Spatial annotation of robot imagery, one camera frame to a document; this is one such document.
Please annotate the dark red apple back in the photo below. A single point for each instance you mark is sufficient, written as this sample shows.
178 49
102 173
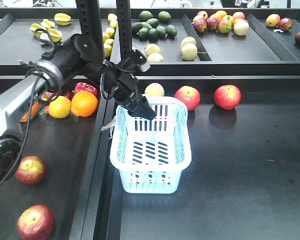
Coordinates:
46 95

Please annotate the red chili pepper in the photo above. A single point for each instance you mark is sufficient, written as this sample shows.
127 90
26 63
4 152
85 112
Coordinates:
45 110

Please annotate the black wooden produce display stand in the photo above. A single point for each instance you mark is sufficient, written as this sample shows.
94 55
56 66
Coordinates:
243 182

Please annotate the red bell pepper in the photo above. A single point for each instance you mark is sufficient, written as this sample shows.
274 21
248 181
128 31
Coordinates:
83 86

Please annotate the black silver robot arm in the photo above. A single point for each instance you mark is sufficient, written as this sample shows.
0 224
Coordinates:
79 55

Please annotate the red apple right tray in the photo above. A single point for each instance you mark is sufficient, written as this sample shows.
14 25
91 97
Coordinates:
227 97

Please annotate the red apple behind basket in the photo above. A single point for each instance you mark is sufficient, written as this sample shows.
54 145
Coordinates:
189 95

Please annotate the pale peach fruit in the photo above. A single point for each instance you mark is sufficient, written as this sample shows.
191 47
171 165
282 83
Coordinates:
154 89

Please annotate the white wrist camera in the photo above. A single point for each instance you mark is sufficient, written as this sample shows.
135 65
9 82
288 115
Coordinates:
144 67

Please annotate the orange fruit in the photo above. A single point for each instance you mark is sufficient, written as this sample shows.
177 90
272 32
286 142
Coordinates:
84 104
34 110

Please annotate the orange fruit left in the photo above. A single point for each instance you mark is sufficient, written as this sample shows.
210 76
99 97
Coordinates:
34 110

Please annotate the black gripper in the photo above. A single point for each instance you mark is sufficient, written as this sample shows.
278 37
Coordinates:
118 81

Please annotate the red apple middle left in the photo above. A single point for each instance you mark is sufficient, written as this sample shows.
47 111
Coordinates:
31 170

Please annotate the light blue plastic basket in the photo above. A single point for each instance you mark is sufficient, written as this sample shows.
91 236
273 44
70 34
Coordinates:
150 155

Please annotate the red apple front left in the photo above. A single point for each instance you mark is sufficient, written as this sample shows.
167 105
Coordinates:
36 223

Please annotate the yellow apple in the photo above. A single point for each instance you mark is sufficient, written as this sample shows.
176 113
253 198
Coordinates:
60 107

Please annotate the orange fruit right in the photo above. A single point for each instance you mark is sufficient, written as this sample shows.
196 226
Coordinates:
84 104

